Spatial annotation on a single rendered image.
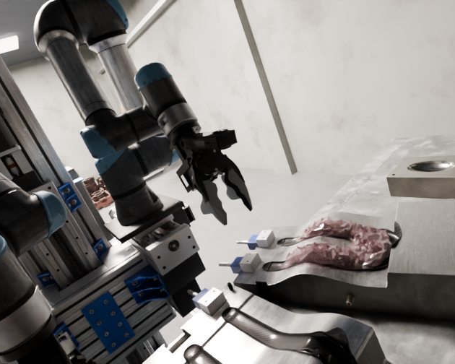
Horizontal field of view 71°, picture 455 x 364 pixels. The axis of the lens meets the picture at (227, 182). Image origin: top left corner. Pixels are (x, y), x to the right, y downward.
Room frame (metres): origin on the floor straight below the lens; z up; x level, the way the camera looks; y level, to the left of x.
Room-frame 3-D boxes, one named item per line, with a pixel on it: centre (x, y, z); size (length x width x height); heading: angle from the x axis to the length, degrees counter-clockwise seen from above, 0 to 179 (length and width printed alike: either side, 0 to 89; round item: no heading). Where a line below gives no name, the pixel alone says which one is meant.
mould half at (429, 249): (0.67, -0.19, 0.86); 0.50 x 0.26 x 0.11; 52
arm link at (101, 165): (1.01, 0.30, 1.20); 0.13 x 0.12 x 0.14; 109
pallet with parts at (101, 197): (6.03, 2.42, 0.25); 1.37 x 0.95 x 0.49; 25
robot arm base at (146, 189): (1.01, 0.30, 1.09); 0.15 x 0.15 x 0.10
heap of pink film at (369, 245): (0.67, -0.18, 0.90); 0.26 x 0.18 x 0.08; 52
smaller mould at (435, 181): (0.87, -0.59, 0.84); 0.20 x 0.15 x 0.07; 35
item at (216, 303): (0.65, 0.16, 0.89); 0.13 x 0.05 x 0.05; 35
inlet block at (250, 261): (0.79, 0.06, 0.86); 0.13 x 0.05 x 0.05; 52
